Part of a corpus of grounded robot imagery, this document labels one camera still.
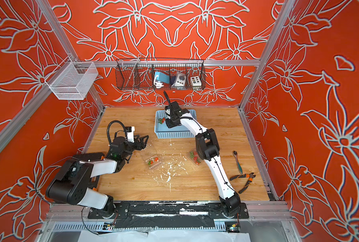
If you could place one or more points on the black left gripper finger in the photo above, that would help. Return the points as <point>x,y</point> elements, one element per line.
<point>139,145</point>
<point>143,138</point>

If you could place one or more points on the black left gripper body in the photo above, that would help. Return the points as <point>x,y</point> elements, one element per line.
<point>129,147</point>

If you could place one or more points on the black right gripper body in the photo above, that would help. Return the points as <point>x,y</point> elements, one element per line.
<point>171,122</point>

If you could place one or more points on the clear plastic clamshell container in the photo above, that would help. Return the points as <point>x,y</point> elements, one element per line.
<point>193,153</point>

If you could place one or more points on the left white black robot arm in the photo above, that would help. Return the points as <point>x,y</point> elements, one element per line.
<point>109,163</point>

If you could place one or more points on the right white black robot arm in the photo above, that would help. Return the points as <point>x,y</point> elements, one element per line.
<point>207,149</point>

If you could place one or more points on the light blue perforated plastic basket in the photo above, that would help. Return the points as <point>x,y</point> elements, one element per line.
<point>163,132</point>

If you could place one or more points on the blue white device in basket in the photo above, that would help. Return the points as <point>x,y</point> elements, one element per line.
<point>160,79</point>

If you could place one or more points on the white button box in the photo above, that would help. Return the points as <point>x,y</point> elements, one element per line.
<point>195,82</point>

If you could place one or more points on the metal spoon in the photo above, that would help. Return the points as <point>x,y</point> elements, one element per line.
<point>235,154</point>

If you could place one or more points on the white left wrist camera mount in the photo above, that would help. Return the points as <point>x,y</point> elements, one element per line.
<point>130,133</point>

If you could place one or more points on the black wire wall basket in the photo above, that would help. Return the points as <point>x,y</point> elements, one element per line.
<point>149,74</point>

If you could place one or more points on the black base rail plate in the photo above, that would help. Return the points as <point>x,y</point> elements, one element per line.
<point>156,215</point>

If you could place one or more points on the clear acrylic wall box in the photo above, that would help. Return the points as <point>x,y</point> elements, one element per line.
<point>71,82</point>

